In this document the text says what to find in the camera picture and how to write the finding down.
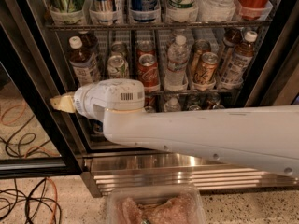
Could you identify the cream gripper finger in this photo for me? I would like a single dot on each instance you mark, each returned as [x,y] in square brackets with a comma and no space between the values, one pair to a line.
[63,102]

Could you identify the brown tea bottle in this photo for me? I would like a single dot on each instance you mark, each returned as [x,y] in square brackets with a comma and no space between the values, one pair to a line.
[231,38]
[240,59]
[91,42]
[83,62]

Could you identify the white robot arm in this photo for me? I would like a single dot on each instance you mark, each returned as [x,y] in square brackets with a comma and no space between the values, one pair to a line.
[264,138]

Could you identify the left glass fridge door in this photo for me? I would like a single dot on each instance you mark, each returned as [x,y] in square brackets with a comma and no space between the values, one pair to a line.
[35,141]

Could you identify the glass fridge door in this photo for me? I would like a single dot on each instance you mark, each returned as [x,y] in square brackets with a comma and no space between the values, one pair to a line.
[35,141]
[274,76]

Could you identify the stainless steel fridge base grille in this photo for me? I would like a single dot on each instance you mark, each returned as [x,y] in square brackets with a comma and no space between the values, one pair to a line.
[103,172]

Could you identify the red cola can front middle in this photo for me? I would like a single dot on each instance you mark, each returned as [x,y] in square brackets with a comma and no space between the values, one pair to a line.
[148,74]

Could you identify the red cola can rear middle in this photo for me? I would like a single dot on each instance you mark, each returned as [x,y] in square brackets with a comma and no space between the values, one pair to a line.
[145,47]

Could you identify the clear water bottle bottom shelf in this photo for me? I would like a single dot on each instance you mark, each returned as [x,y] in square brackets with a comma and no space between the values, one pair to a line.
[172,105]

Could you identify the clear water bottle shelf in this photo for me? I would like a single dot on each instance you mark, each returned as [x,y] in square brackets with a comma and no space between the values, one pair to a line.
[216,10]
[172,105]

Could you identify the clear water bottle front middle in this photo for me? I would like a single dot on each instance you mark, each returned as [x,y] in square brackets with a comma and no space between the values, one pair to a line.
[177,59]

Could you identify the dark blue can top shelf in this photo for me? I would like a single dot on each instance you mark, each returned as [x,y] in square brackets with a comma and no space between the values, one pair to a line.
[144,10]

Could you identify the clear water bottle rear middle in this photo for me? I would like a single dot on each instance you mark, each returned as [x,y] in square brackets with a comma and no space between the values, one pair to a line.
[172,37]

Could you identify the orange can front middle shelf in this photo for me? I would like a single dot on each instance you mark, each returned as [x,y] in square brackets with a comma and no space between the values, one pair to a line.
[206,69]

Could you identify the orange can shelf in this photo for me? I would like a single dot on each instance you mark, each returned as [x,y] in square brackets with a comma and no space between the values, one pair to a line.
[206,69]
[199,47]

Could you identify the orange can rear middle shelf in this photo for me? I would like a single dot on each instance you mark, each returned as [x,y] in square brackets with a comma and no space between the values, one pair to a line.
[199,47]

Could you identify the white green can top shelf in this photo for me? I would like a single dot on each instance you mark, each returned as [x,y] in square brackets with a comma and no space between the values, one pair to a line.
[181,10]

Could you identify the clear water bottle top shelf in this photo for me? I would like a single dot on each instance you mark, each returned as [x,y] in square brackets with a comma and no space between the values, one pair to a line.
[216,10]

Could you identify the right glass fridge door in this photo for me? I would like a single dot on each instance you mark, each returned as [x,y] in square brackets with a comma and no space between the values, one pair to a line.
[274,76]

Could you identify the blue energy can bottom front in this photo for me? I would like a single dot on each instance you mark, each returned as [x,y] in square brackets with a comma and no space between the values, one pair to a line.
[97,126]

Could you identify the white green soda can front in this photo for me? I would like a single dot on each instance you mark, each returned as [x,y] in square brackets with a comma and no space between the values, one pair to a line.
[117,67]

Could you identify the white green soda can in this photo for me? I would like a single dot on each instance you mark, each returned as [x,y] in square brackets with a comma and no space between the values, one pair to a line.
[119,48]
[117,67]

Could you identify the white green soda can rear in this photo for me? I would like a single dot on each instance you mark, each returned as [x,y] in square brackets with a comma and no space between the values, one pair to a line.
[119,48]

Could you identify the red cola can bottom rear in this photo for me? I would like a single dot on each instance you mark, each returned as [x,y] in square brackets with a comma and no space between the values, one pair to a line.
[150,100]

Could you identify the red cola can bottom front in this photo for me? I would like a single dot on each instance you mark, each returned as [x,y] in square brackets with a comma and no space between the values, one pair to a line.
[150,109]

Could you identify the clear plastic food container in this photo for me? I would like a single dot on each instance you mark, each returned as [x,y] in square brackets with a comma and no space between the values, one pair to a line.
[167,204]

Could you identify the silver can bottom rear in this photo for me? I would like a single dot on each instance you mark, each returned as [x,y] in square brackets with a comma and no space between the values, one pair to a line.
[193,99]

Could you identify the silver can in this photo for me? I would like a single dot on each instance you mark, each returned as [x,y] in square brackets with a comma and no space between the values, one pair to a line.
[193,99]
[194,108]

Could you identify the silver can bottom front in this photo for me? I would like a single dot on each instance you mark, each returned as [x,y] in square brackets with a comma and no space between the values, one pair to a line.
[194,108]

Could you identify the gold can bottom rear right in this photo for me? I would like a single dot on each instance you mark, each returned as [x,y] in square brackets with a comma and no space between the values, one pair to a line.
[211,100]

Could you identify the gold can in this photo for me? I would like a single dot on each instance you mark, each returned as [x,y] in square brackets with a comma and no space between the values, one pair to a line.
[211,100]
[218,107]

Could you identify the gold can bottom front right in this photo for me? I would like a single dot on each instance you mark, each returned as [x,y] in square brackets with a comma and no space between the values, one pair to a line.
[218,107]

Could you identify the top wire shelf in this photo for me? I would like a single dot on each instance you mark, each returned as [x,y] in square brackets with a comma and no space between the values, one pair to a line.
[156,26]

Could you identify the wire shelf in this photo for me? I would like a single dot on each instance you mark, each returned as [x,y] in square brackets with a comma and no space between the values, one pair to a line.
[192,92]
[156,26]

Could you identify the middle wire shelf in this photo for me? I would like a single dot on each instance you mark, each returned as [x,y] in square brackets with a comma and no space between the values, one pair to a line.
[192,92]

